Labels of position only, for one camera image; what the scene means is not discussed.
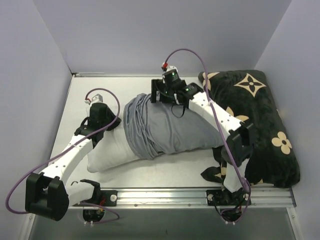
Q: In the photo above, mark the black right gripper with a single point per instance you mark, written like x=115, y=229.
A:
x=155, y=91

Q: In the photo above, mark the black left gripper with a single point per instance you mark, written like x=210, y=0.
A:
x=113, y=122

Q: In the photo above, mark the white pillow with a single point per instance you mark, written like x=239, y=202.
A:
x=112, y=151

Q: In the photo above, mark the grey pillowcase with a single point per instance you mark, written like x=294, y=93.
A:
x=153, y=129

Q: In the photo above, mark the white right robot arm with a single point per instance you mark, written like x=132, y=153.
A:
x=238, y=137

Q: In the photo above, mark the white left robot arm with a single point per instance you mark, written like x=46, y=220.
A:
x=47, y=193

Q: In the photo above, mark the black flower-patterned pillow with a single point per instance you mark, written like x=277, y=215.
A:
x=246, y=95

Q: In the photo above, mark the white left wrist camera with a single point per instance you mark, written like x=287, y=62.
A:
x=95, y=99

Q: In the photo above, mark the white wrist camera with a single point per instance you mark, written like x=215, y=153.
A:
x=166, y=67
x=95, y=99

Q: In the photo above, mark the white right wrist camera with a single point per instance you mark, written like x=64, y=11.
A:
x=166, y=67

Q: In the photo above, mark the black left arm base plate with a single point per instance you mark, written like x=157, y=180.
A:
x=106, y=198

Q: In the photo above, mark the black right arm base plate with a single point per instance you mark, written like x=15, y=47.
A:
x=223, y=197

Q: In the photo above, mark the aluminium mounting rail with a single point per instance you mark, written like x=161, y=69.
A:
x=261, y=197

